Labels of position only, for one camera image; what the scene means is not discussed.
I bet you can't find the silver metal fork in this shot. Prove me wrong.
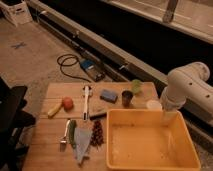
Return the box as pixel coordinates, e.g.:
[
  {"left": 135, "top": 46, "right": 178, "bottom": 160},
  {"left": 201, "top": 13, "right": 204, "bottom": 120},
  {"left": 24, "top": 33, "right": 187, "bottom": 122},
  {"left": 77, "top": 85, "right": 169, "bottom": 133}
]
[{"left": 60, "top": 119, "right": 70, "bottom": 144}]

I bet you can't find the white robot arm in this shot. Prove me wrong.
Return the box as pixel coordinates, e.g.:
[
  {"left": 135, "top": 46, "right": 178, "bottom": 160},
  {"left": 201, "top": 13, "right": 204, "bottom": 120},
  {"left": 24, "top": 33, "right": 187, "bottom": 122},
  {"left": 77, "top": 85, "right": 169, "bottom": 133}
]
[{"left": 160, "top": 62, "right": 213, "bottom": 115}]

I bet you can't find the dark metal cup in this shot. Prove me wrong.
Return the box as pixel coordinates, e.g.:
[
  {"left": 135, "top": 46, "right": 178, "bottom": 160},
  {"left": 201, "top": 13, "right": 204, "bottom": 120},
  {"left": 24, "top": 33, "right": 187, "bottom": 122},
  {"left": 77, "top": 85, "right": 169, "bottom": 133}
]
[{"left": 122, "top": 90, "right": 133, "bottom": 107}]

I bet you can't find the green plastic cup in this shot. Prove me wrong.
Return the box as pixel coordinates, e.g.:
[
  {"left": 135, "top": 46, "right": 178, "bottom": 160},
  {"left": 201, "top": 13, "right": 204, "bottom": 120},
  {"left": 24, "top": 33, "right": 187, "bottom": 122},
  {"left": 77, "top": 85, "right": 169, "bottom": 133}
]
[{"left": 131, "top": 79, "right": 142, "bottom": 95}]

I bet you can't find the blue sponge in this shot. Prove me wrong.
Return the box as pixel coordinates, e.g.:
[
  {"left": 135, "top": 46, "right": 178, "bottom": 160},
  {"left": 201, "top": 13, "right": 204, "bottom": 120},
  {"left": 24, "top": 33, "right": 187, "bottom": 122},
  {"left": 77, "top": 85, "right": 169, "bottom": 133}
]
[{"left": 100, "top": 89, "right": 118, "bottom": 103}]

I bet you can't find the blue power box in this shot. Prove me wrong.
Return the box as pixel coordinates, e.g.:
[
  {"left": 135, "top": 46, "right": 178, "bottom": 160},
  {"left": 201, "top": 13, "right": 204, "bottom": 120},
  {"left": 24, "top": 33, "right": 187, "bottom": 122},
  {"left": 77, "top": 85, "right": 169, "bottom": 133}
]
[{"left": 80, "top": 59, "right": 105, "bottom": 82}]

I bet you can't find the red toy tomato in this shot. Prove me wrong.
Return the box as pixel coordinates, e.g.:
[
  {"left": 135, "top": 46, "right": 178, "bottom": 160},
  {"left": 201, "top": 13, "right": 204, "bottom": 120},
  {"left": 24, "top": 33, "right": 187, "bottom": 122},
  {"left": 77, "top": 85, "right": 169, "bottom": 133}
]
[{"left": 62, "top": 97, "right": 74, "bottom": 111}]

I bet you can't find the green toy pepper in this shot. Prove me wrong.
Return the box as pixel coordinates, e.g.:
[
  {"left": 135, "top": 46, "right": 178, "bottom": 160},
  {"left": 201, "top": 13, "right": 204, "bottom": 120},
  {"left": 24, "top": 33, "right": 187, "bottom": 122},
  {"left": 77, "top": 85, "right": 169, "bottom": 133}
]
[{"left": 68, "top": 120, "right": 77, "bottom": 149}]

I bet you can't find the light blue cloth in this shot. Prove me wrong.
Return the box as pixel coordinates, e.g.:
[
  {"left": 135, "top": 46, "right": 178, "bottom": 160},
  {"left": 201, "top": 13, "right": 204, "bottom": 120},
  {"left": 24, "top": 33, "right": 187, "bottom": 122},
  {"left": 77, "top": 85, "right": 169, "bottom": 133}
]
[{"left": 74, "top": 127, "right": 92, "bottom": 164}]

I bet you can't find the yellow plastic bin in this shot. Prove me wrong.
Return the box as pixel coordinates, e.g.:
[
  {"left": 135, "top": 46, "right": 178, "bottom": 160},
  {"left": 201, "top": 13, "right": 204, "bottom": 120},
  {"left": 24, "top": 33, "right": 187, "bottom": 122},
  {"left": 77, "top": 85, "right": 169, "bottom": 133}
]
[{"left": 106, "top": 109, "right": 201, "bottom": 171}]

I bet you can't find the yellow toy banana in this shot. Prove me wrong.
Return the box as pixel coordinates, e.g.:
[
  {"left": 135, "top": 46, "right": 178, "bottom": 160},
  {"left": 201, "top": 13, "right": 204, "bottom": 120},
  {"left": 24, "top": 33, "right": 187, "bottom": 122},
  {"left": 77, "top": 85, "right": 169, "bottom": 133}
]
[{"left": 47, "top": 103, "right": 62, "bottom": 118}]

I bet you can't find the black chair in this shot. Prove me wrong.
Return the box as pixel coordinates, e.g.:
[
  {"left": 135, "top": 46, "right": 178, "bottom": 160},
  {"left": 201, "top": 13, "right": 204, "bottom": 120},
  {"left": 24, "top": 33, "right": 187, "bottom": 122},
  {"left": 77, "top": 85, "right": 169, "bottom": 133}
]
[{"left": 0, "top": 77, "right": 36, "bottom": 171}]

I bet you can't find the white cardboard box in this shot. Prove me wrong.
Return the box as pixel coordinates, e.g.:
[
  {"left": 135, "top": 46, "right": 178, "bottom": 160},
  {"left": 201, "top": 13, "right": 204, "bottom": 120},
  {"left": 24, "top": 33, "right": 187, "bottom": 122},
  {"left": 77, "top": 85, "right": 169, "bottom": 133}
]
[{"left": 0, "top": 0, "right": 32, "bottom": 27}]

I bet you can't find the black handled tool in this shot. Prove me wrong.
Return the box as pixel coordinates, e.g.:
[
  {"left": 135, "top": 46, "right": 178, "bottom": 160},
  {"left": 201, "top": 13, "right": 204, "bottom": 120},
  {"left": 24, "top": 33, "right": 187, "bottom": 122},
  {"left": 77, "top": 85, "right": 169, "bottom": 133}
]
[{"left": 90, "top": 112, "right": 107, "bottom": 120}]

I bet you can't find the black cable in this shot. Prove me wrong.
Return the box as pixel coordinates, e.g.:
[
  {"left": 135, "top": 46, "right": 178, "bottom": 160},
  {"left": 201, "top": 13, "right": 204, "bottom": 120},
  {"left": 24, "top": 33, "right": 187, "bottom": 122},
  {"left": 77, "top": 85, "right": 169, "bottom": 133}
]
[{"left": 56, "top": 53, "right": 92, "bottom": 83}]

